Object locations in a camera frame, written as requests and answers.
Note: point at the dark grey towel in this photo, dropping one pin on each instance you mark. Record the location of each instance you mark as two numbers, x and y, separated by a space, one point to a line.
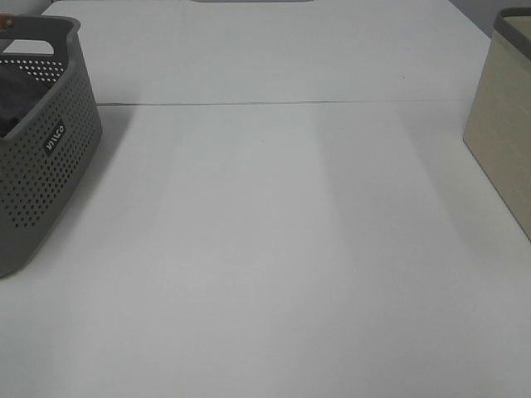
19 94

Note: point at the grey perforated plastic basket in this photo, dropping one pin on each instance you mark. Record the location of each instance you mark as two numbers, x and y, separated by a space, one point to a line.
45 156

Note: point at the beige fabric storage bin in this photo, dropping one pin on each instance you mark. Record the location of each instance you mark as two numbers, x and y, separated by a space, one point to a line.
497 132

